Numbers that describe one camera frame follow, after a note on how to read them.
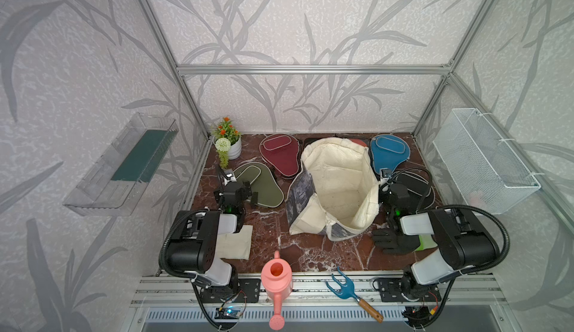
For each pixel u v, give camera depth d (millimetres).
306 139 1157
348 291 738
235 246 826
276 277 666
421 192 938
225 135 1014
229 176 790
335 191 953
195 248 447
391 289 733
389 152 1085
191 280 483
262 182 994
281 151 1085
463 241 458
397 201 700
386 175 808
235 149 1054
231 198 723
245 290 735
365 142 1153
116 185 630
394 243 834
